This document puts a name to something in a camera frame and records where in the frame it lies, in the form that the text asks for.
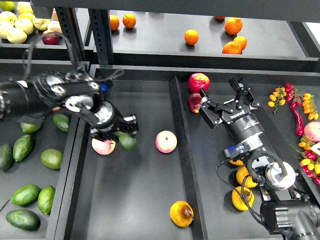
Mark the red apple on shelf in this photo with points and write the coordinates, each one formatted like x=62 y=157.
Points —
x=50 y=38

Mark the pink apple left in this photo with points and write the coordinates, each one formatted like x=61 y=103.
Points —
x=103 y=147

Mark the black shelf post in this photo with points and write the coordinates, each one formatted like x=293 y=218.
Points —
x=101 y=29
x=70 y=28

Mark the light green avocado top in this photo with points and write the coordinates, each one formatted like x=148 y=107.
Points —
x=29 y=128

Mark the orange centre shelf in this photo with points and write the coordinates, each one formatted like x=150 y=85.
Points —
x=191 y=37

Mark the light green avocado lower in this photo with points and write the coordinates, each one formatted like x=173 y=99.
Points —
x=45 y=199

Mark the yellow pear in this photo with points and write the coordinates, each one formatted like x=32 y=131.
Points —
x=236 y=163
x=181 y=214
x=237 y=201

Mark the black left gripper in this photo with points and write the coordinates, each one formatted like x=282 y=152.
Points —
x=110 y=121

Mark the dark red apple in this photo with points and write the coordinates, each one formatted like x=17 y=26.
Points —
x=194 y=102

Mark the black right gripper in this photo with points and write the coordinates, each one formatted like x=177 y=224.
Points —
x=235 y=113

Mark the pink apple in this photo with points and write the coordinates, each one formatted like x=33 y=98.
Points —
x=103 y=147
x=166 y=141

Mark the dark avocado left edge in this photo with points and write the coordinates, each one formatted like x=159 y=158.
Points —
x=6 y=156

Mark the light green round avocado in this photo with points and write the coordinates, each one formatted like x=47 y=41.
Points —
x=52 y=158

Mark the orange front right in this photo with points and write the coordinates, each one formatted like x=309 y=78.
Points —
x=232 y=47

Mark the white price label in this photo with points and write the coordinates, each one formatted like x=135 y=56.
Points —
x=316 y=148

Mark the black tray divider right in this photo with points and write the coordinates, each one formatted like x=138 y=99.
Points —
x=280 y=127

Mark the large orange top right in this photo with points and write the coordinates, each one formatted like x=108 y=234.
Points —
x=233 y=25

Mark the black shelf post right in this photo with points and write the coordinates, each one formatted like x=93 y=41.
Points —
x=101 y=29

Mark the pink peach right edge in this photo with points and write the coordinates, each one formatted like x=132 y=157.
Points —
x=312 y=131

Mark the pink apple centre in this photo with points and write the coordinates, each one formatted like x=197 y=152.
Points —
x=166 y=141

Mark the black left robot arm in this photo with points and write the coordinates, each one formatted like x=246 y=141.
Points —
x=31 y=98

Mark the mixed cherry tomatoes pile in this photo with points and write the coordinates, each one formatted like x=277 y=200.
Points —
x=308 y=159

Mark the yellow pear hidden centre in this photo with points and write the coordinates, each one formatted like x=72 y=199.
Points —
x=240 y=176

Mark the orange behind post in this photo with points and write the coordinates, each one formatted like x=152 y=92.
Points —
x=114 y=22

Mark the dark green avocado top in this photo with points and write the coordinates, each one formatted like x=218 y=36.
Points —
x=62 y=122

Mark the black shelf post left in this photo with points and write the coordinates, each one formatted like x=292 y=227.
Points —
x=70 y=28

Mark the red chili pepper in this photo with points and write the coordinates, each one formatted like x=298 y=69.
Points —
x=299 y=124

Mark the small orange right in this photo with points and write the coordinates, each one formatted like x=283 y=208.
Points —
x=241 y=40

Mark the orange top left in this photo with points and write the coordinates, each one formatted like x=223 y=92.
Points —
x=129 y=20

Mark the orange hidden under shelf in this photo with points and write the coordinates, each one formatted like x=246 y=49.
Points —
x=220 y=18

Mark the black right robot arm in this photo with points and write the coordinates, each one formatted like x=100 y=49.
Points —
x=286 y=208

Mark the orange cherry tomato bunch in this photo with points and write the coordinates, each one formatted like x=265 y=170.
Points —
x=277 y=99

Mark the bright red apple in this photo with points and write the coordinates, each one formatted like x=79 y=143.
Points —
x=197 y=81

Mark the red cherry tomato bunch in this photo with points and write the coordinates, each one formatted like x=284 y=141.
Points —
x=292 y=95

